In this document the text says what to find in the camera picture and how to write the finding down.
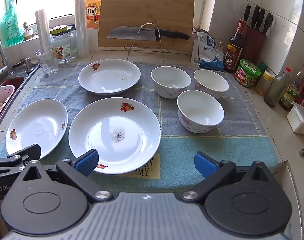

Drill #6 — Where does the green dish soap bottle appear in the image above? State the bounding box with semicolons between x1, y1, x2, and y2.
3;0;25;47

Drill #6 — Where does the clear dimpled glass cup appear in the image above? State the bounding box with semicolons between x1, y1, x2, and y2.
35;45;60;77

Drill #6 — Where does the stainless steel sink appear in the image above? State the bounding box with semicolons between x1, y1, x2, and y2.
0;64;40;133

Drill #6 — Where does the metal wire rack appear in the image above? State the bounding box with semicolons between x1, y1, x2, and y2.
124;23;192;64

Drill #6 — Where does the orange-label cooking wine jug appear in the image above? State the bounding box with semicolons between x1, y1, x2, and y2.
85;0;102;30

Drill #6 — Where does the green-label oil bottle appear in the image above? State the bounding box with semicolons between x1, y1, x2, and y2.
279;62;304;112

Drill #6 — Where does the black-handled knife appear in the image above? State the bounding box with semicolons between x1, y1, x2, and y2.
250;5;260;29
263;12;274;36
257;8;266;32
243;4;251;28

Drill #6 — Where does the grey and blue checked towel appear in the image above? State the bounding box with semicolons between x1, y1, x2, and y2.
0;61;280;193

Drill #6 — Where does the green-lid sauce jar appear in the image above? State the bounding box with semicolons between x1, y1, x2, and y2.
234;59;261;88

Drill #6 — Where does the black-handled cleaver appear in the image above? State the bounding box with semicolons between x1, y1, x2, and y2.
107;26;190;42

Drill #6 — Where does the white plastic container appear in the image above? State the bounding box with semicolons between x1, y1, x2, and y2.
286;102;304;137

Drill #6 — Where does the clear plastic wrap roll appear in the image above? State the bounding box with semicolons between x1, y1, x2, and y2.
74;0;89;58
35;9;53;53

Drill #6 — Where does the white and blue salt bag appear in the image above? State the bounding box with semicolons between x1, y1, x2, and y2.
191;29;225;71

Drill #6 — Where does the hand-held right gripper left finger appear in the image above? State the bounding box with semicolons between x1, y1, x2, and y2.
22;149;114;203

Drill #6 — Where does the dark soy sauce bottle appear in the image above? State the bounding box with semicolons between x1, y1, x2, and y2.
223;19;247;73

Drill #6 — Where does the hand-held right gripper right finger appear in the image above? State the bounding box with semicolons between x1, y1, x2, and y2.
178;151;278;203

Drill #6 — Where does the clear bottle with red cap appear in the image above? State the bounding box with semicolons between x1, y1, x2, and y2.
264;67;292;108

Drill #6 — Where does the large white fruit-print plate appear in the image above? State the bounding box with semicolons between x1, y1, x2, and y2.
68;97;162;175

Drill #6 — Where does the small potted plant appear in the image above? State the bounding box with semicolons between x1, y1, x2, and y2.
22;21;34;40

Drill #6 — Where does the metal soap dispenser knob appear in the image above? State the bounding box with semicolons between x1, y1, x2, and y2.
23;57;34;72

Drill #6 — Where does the bamboo cutting board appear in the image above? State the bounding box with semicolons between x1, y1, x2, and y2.
97;0;195;54

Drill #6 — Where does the white floral bowl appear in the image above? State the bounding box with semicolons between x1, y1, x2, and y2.
177;90;225;134
193;69;229;100
151;66;192;99

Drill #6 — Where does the glass jar with green lid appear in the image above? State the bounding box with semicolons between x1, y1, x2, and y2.
50;25;77;64

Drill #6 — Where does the dark red knife block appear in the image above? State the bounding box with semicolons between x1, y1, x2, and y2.
242;25;268;67

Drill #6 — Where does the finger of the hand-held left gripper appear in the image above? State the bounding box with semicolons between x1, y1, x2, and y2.
0;144;42;179

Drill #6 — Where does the yellow-lid spice jar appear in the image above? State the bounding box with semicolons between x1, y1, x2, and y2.
255;70;276;96

